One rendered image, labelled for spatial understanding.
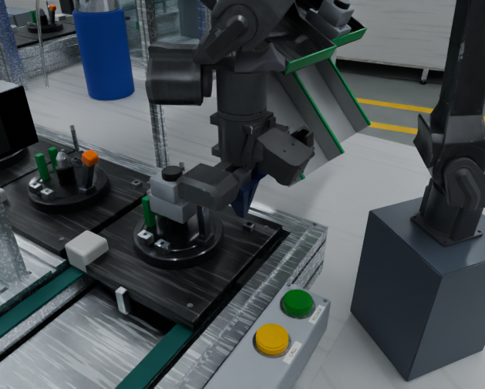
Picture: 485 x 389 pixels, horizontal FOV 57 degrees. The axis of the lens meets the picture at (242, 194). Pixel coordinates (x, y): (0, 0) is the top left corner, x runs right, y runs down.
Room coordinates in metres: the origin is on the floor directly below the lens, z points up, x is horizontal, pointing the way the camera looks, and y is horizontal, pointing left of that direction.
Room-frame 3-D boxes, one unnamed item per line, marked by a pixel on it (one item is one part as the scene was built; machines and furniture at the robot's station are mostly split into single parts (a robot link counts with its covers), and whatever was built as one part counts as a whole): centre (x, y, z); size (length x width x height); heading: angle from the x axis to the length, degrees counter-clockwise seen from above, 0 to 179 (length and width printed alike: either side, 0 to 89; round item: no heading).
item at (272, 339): (0.36, -0.04, 0.96); 0.04 x 0.04 x 0.02
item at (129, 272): (0.55, 0.10, 0.96); 0.24 x 0.24 x 0.02; 57
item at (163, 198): (0.55, 0.11, 1.06); 0.08 x 0.04 x 0.07; 58
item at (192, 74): (0.48, 0.04, 1.27); 0.12 x 0.08 x 0.11; 85
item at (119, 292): (0.44, 0.17, 0.95); 0.01 x 0.01 x 0.04; 57
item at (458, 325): (0.46, -0.26, 0.96); 0.14 x 0.14 x 0.20; 22
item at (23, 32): (1.91, 0.81, 1.01); 0.24 x 0.24 x 0.13; 57
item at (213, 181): (0.48, 0.00, 1.18); 0.19 x 0.06 x 0.08; 147
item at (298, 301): (0.42, -0.07, 0.96); 0.04 x 0.04 x 0.02
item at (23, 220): (0.68, 0.31, 1.01); 0.24 x 0.24 x 0.13; 57
